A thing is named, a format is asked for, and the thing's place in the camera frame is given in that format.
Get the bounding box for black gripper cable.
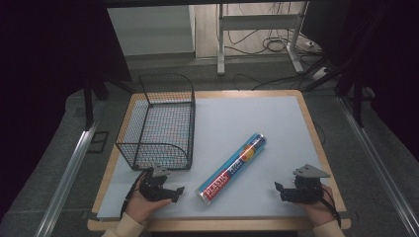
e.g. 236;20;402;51
320;191;342;229
120;169;149;219

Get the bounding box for black square floor bracket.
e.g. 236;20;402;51
86;130;110;154

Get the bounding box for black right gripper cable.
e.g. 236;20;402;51
320;191;342;229

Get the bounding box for white metal desk frame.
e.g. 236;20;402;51
215;1;311;77

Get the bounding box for white power strip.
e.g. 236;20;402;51
310;66;331;82

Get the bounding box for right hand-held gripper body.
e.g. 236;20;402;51
280;163;332;205

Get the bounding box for aluminium floor rail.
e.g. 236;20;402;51
337;96;419;237
34;121;101;237

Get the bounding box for person's left hand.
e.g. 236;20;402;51
124;172;173;225

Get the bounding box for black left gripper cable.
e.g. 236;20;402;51
120;169;149;219

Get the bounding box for black wire mesh basket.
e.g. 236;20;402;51
115;72;197;172

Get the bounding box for person's right hand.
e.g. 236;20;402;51
295;183;336;229

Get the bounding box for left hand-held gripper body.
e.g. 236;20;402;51
138;166;173;202

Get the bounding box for dark curtain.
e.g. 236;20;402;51
300;0;419;162
0;0;133;221

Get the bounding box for blue plastic wrap roll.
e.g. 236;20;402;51
195;131;268;206

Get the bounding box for bundle of black floor cables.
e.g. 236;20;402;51
225;2;325;57

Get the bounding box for long black floor cable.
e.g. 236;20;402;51
232;72;309;92

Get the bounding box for pale blue table mat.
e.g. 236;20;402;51
96;95;331;220

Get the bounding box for black metal stand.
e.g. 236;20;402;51
351;73;366;128
81;77;112;131

